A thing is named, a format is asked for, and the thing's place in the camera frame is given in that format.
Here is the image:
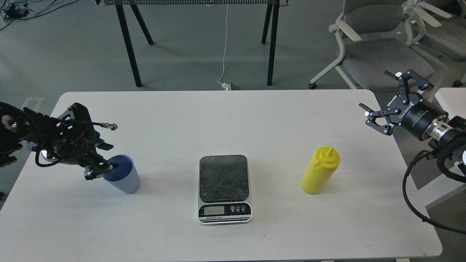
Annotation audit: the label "blue ribbed plastic cup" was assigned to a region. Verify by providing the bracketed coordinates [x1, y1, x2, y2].
[103, 155, 141, 194]

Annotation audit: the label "yellow squeeze bottle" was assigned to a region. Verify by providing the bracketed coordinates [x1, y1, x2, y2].
[301, 147, 341, 195]

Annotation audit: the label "white hanging power cable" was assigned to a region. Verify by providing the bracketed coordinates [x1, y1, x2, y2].
[217, 4, 232, 90]

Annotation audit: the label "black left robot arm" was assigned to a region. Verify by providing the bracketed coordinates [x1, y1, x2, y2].
[0, 102, 119, 180]

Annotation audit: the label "black floor cables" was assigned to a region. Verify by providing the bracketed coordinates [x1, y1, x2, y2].
[0, 0, 79, 31]

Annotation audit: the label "grey office chair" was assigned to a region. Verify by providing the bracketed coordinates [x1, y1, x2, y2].
[402, 0, 466, 88]
[309, 0, 434, 94]

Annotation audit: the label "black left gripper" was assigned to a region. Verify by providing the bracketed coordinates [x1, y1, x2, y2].
[35, 103, 120, 180]

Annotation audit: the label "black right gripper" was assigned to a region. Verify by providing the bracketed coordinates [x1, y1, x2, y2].
[359, 70, 448, 141]

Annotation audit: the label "white side table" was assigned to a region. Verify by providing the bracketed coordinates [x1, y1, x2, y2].
[418, 87, 466, 209]

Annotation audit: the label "black-legged background table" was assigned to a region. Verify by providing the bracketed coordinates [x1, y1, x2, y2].
[92, 0, 287, 88]

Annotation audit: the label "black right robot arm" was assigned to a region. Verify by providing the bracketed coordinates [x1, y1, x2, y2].
[359, 70, 466, 234]

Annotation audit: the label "digital kitchen scale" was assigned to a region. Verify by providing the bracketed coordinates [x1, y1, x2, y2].
[198, 155, 253, 226]

